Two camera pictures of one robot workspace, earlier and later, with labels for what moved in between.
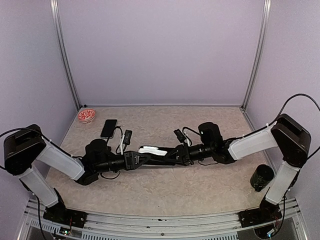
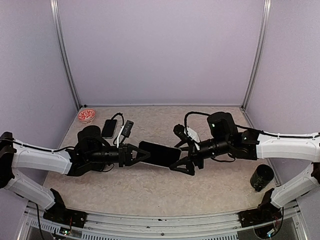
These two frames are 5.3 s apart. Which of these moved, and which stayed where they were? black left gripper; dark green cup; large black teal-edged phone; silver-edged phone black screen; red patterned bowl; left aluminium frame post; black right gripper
Moved: silver-edged phone black screen; black right gripper; black left gripper
Stayed: red patterned bowl; left aluminium frame post; dark green cup; large black teal-edged phone
